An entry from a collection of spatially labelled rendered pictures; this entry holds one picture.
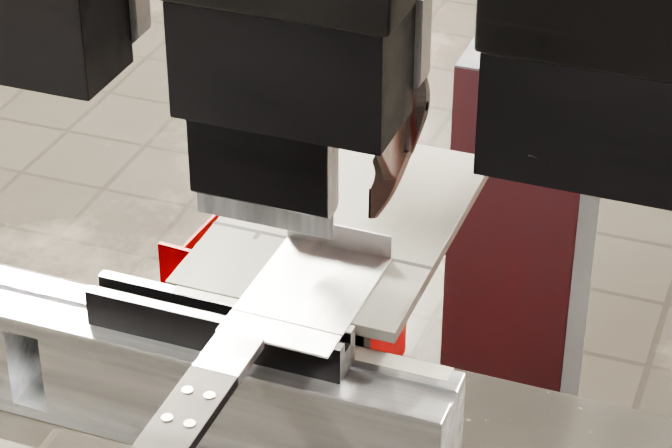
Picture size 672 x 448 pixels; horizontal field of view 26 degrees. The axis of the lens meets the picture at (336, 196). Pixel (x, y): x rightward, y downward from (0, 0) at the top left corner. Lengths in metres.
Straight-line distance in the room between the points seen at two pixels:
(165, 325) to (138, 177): 2.13
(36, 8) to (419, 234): 0.36
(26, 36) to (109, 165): 2.28
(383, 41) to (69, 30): 0.21
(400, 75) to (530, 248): 1.12
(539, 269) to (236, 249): 0.95
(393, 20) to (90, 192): 2.33
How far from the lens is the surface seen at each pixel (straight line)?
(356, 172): 1.21
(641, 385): 2.62
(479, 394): 1.18
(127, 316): 1.08
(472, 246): 2.02
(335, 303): 1.05
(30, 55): 0.97
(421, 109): 1.08
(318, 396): 1.02
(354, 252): 1.11
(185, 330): 1.06
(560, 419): 1.16
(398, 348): 1.54
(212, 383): 0.98
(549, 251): 2.00
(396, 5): 0.85
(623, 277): 2.89
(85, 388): 1.12
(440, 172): 1.21
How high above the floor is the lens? 1.62
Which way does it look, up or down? 32 degrees down
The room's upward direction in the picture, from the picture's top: straight up
